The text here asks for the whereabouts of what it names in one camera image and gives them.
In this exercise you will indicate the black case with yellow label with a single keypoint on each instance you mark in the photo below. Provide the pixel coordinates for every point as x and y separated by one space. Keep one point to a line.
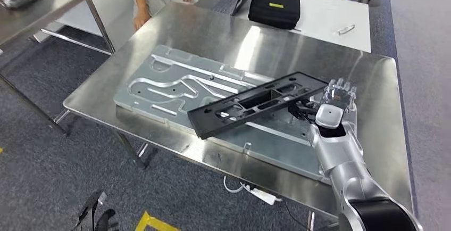
275 16

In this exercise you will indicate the yellow floor tape square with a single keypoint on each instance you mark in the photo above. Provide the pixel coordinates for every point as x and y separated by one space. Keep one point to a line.
146 220

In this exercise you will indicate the white low platform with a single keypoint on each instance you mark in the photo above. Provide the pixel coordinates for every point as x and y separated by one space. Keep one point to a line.
116 10

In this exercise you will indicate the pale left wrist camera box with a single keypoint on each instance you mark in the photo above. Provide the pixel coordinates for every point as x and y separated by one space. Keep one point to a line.
102 198

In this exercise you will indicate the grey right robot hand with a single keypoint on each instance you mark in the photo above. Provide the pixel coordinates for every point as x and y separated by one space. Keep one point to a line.
338 95

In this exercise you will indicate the white table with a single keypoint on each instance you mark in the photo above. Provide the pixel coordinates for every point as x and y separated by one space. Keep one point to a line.
334 10

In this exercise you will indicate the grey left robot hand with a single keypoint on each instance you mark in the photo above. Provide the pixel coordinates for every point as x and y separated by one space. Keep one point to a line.
106 222

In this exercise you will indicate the white power strip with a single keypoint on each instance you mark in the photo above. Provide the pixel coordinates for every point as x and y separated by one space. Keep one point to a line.
262 196

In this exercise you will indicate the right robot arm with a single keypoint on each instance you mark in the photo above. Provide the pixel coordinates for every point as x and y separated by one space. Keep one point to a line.
345 159

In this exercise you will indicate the steel workbench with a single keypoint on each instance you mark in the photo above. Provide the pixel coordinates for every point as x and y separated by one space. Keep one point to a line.
211 28

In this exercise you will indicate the metal fixture plate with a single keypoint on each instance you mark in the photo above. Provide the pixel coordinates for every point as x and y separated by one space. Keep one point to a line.
169 77

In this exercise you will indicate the steel side table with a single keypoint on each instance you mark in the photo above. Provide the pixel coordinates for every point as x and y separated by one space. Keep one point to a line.
53 3

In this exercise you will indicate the person's right hand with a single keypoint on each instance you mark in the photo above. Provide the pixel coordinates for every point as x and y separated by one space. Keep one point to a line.
142 19

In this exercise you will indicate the black plastic frame part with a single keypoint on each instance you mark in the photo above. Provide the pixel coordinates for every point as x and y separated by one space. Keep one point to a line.
201 125

